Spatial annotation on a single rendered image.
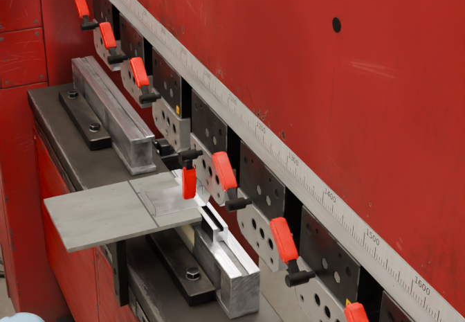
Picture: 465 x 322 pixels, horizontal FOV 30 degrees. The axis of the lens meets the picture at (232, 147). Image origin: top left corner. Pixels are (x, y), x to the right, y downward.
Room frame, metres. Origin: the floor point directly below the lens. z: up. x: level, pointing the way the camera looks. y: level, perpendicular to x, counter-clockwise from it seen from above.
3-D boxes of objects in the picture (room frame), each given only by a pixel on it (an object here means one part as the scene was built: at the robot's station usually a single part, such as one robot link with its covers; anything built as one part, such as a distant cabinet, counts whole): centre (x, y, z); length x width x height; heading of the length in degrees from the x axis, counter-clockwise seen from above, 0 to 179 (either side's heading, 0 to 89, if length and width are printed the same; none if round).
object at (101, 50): (1.85, 0.26, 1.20); 0.15 x 0.09 x 0.17; 25
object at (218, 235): (1.43, 0.06, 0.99); 0.20 x 0.03 x 0.03; 25
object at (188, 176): (1.30, 0.07, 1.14); 0.04 x 0.02 x 0.10; 115
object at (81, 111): (1.99, 0.39, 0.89); 0.30 x 0.05 x 0.03; 25
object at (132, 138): (1.97, 0.31, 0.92); 0.50 x 0.06 x 0.10; 25
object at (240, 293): (1.42, 0.05, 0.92); 0.39 x 0.06 x 0.10; 25
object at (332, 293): (0.95, -0.16, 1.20); 0.15 x 0.09 x 0.17; 25
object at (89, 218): (1.40, 0.21, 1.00); 0.26 x 0.18 x 0.01; 115
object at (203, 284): (1.41, 0.11, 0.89); 0.30 x 0.05 x 0.03; 25
